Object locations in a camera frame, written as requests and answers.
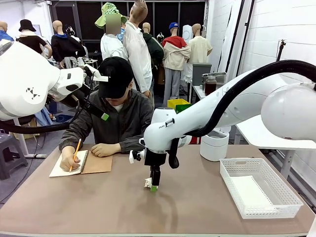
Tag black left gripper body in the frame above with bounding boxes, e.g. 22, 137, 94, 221
60, 85, 94, 108

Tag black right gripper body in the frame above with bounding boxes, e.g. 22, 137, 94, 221
144, 147, 166, 167

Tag yellow pencil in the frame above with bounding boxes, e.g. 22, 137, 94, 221
69, 138, 82, 173

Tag spiral notebook brown cover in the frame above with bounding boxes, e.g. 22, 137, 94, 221
48, 149, 113, 178

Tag person's right forearm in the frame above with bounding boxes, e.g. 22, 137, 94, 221
59, 134, 79, 154

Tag person's left forearm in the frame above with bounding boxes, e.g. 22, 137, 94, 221
119, 137, 149, 154

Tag person's left hand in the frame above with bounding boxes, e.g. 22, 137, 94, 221
90, 143, 122, 158

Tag person's right hand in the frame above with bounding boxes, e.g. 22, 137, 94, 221
60, 151, 82, 172

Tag person in grey jacket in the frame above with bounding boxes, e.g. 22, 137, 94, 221
59, 56, 155, 154

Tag blue cloth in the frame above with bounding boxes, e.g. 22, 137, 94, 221
34, 106, 54, 126

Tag black cap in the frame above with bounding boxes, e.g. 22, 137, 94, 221
98, 56, 134, 99

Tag mannequin in black sweater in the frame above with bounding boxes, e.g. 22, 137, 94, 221
51, 20, 86, 70

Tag green recycling bag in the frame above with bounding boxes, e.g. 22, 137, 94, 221
175, 103, 193, 114

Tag figure in green checked hat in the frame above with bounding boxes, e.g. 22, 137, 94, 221
95, 2, 130, 62

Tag white lidded trash bin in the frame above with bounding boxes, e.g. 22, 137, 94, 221
199, 125, 232, 162

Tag yellow recycling bag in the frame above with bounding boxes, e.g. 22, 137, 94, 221
167, 98, 191, 109

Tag tall mannequin in white shirt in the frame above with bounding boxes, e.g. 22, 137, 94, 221
122, 0, 155, 109

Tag white table with white legs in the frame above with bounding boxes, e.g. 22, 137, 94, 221
12, 118, 47, 158

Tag mannequin with black bucket hat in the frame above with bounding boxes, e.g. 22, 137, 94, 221
16, 19, 53, 60

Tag grey plastic stool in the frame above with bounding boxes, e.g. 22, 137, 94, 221
0, 133, 29, 180

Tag small white side table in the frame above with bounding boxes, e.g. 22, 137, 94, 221
191, 85, 205, 104

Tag mannequin in dark green hoodie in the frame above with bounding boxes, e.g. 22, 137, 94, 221
142, 22, 165, 84

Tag brown glass jar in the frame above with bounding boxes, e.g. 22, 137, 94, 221
204, 76, 218, 96

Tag mannequin blue cap red jacket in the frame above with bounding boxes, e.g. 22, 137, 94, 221
161, 22, 192, 107

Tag mannequin in blue white top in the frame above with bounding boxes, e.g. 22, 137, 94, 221
0, 21, 15, 42

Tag grey cabinet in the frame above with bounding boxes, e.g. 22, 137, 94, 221
192, 63, 212, 86

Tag metal trays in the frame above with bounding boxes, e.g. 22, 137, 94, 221
202, 72, 227, 86

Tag mannequin in cream shirt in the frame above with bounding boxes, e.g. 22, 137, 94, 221
188, 23, 213, 65

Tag white plastic basket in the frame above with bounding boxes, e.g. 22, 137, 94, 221
219, 158, 304, 220

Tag black tripod stand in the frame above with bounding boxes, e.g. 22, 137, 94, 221
276, 39, 287, 62

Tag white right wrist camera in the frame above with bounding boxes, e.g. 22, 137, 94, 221
128, 149, 146, 164

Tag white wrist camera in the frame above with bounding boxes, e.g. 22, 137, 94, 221
128, 149, 146, 164
82, 64, 102, 80

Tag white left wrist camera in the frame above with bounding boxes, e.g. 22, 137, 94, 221
82, 64, 102, 80

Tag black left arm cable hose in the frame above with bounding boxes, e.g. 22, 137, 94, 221
0, 95, 82, 135

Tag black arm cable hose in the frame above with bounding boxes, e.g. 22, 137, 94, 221
0, 95, 82, 135
168, 60, 316, 169

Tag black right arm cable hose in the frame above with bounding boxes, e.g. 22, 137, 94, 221
168, 60, 316, 169

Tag black wall pole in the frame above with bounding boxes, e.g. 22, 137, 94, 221
225, 0, 245, 66
234, 0, 255, 77

